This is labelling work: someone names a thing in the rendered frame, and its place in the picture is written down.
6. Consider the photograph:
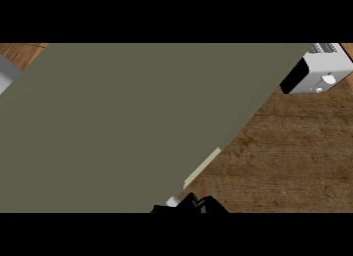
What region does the large flat grey cabinet door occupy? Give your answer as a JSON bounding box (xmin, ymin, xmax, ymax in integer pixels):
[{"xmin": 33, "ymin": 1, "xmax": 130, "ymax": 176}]
[{"xmin": 0, "ymin": 42, "xmax": 315, "ymax": 214}]

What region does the pale cabinet door handle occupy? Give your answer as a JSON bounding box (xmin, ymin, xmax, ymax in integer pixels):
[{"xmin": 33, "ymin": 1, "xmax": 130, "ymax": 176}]
[{"xmin": 182, "ymin": 147, "xmax": 223, "ymax": 190}]

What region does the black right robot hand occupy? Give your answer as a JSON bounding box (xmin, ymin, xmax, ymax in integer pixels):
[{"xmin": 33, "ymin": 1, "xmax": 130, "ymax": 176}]
[{"xmin": 149, "ymin": 192, "xmax": 230, "ymax": 214}]

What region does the white toaster oven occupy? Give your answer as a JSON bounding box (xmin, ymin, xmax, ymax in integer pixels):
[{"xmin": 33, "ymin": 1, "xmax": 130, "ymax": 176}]
[{"xmin": 278, "ymin": 42, "xmax": 353, "ymax": 95}]

